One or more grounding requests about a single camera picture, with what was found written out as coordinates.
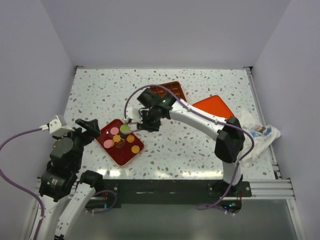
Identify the red cookie tray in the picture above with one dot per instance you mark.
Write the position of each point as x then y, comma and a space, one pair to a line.
121, 152

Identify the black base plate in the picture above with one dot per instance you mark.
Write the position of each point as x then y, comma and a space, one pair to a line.
200, 193

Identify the orange cookie lower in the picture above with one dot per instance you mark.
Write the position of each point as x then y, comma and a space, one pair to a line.
135, 149

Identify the orange cookie upper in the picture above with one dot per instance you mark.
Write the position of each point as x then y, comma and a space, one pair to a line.
130, 138

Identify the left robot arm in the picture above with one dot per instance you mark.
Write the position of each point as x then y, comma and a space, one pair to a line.
61, 205

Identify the pink cookie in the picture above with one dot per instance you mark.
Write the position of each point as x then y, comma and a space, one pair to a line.
109, 143
114, 130

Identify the orange compartment cookie box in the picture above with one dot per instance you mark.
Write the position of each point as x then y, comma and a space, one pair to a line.
174, 86

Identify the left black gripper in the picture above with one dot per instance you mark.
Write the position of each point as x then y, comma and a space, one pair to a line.
93, 129

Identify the black cookie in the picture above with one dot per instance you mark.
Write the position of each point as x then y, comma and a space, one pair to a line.
123, 136

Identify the orange box lid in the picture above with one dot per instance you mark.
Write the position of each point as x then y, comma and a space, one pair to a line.
214, 105

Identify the white crumpled plastic bag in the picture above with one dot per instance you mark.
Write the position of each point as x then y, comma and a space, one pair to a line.
263, 136

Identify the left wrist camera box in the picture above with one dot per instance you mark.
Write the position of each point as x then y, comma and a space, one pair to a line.
58, 127

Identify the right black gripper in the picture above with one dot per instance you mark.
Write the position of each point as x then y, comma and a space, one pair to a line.
145, 125

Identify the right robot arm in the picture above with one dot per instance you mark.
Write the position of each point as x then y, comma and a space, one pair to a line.
227, 133

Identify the orange flower cookie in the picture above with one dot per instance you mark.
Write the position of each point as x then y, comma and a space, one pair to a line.
116, 138

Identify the green cookie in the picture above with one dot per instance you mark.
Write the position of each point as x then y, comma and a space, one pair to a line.
125, 128

